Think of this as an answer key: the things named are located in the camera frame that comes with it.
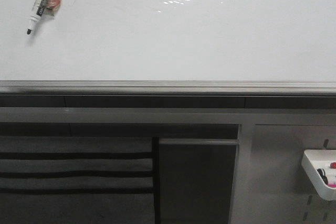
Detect dark grey panel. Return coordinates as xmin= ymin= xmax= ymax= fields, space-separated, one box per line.
xmin=159 ymin=139 xmax=237 ymax=223

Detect grey fabric organizer black stripes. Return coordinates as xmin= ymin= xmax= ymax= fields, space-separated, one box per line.
xmin=1 ymin=137 xmax=160 ymax=223

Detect white plastic marker tray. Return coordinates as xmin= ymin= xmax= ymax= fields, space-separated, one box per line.
xmin=301 ymin=150 xmax=335 ymax=201

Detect black capped marker in tray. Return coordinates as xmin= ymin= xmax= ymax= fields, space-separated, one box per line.
xmin=317 ymin=168 xmax=328 ymax=184

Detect pink capped marker in tray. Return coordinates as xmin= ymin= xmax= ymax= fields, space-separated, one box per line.
xmin=326 ymin=175 xmax=336 ymax=188

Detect white whiteboard with aluminium frame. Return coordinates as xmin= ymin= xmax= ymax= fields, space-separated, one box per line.
xmin=1 ymin=0 xmax=335 ymax=95

